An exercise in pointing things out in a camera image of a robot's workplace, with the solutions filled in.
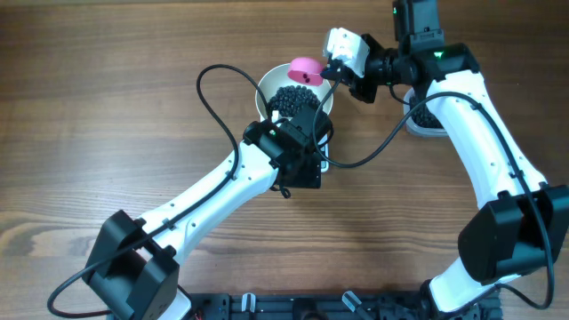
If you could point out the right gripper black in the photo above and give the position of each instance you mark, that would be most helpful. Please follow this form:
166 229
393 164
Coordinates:
359 88

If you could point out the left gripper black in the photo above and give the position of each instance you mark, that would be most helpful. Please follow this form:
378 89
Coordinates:
309 177

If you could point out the pink scoop blue handle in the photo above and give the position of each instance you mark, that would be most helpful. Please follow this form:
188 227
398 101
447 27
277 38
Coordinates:
305 70

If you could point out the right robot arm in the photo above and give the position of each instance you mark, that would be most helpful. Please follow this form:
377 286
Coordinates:
521 221

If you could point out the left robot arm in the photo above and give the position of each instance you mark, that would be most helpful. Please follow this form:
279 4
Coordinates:
134 265

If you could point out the black beans in bowl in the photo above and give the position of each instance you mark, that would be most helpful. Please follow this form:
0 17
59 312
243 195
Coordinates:
290 100

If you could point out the white bowl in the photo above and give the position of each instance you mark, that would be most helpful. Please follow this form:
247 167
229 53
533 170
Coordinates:
277 77

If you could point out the black beans in container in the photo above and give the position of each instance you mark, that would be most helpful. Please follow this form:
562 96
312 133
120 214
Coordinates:
425 119

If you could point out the clear plastic container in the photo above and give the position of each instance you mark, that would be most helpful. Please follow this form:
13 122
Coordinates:
418 129

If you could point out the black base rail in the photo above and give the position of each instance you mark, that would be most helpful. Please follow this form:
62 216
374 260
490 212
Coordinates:
348 306

